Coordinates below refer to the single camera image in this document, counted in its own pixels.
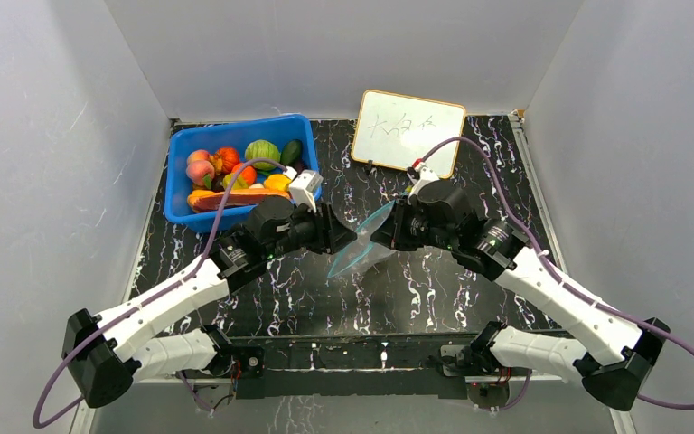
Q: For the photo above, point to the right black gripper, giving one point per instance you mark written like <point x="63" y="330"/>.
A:
<point x="407" y="225"/>

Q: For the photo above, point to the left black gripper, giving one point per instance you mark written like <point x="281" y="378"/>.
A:
<point x="331" y="235"/>

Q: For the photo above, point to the clear zip top bag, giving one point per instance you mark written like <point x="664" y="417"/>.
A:
<point x="363" y="253"/>

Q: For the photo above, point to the yellow bell pepper toy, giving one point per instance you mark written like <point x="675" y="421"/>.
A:
<point x="277" y="182"/>

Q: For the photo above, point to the green round melon toy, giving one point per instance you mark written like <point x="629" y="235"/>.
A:
<point x="267" y="151"/>

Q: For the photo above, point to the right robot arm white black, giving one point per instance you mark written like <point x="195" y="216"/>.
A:
<point x="609" y="356"/>

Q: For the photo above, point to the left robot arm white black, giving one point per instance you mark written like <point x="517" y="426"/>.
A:
<point x="161" y="311"/>

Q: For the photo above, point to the dark green avocado toy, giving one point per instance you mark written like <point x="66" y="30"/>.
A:
<point x="291" y="152"/>

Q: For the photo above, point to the white dry-erase board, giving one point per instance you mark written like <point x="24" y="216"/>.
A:
<point x="394" y="130"/>

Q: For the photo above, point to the orange tangerine toy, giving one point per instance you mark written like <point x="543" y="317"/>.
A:
<point x="247" y="175"/>

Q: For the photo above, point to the blue plastic bin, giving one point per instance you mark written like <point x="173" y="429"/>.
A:
<point x="277" y="130"/>

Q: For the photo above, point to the hot dog bun toy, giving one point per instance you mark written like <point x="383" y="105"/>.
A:
<point x="207" y="201"/>

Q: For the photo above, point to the orange pumpkin toy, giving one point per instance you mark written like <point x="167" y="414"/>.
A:
<point x="224" y="160"/>

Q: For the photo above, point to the pink peach toy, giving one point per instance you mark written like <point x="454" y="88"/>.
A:
<point x="201" y="172"/>
<point x="198" y="155"/>

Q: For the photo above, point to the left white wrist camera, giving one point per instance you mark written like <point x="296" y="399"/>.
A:
<point x="303" y="188"/>

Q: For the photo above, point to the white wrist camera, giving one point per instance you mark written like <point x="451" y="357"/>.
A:
<point x="420" y="175"/>
<point x="303" y="188"/>

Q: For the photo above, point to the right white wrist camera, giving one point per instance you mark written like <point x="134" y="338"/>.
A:
<point x="420" y="175"/>

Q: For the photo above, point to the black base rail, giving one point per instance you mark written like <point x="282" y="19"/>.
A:
<point x="344" y="365"/>

